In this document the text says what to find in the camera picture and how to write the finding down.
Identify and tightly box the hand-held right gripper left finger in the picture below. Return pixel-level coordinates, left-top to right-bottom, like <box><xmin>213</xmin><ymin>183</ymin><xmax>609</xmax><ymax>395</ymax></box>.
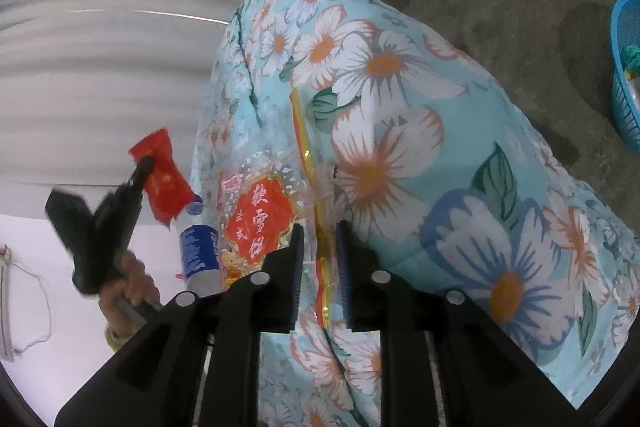
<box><xmin>54</xmin><ymin>223</ymin><xmax>306</xmax><ymax>427</ymax></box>

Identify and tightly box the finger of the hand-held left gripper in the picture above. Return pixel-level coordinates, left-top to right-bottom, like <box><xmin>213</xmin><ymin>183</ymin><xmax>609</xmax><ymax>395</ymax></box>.
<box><xmin>120</xmin><ymin>156</ymin><xmax>156</xmax><ymax>198</ymax></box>

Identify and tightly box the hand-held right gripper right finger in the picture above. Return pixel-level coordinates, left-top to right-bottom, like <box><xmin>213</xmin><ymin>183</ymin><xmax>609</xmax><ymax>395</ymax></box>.
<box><xmin>336</xmin><ymin>221</ymin><xmax>581</xmax><ymax>427</ymax></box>

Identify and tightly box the red packet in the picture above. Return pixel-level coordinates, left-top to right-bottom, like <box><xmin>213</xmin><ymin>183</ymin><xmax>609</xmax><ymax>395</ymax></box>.
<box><xmin>129</xmin><ymin>129</ymin><xmax>197</xmax><ymax>228</ymax></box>

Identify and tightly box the clear snack bag red label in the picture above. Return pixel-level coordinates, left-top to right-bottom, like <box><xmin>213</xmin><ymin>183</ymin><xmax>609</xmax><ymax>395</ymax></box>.
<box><xmin>192</xmin><ymin>87</ymin><xmax>351</xmax><ymax>333</ymax></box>

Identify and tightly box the blue mesh wastebasket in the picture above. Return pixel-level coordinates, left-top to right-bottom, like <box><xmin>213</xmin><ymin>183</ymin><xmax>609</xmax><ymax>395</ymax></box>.
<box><xmin>611</xmin><ymin>0</ymin><xmax>640</xmax><ymax>145</ymax></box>

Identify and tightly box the person's left forearm green sleeve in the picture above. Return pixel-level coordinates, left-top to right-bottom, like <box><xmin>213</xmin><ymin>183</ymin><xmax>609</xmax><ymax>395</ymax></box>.
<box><xmin>102</xmin><ymin>323</ymin><xmax>135</xmax><ymax>354</ymax></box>

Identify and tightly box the person's left hand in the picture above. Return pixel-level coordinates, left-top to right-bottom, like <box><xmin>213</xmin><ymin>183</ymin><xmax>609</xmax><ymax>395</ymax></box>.
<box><xmin>97</xmin><ymin>252</ymin><xmax>162</xmax><ymax>324</ymax></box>

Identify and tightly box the plastic bottle blue label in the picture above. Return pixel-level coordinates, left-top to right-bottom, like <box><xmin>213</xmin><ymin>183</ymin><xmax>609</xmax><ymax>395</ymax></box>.
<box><xmin>179</xmin><ymin>194</ymin><xmax>223</xmax><ymax>298</ymax></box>

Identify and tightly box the floral blue blanket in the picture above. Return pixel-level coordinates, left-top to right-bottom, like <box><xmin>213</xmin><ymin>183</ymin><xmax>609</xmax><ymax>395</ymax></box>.
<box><xmin>190</xmin><ymin>0</ymin><xmax>640</xmax><ymax>427</ymax></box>

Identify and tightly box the thin dark cable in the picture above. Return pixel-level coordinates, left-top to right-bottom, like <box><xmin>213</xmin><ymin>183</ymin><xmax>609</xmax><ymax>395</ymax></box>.
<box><xmin>9</xmin><ymin>247</ymin><xmax>53</xmax><ymax>354</ymax></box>

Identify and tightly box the thin white wall cable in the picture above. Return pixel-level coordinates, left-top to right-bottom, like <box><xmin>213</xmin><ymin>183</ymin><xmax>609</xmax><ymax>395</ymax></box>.
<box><xmin>62</xmin><ymin>8</ymin><xmax>232</xmax><ymax>26</ymax></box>

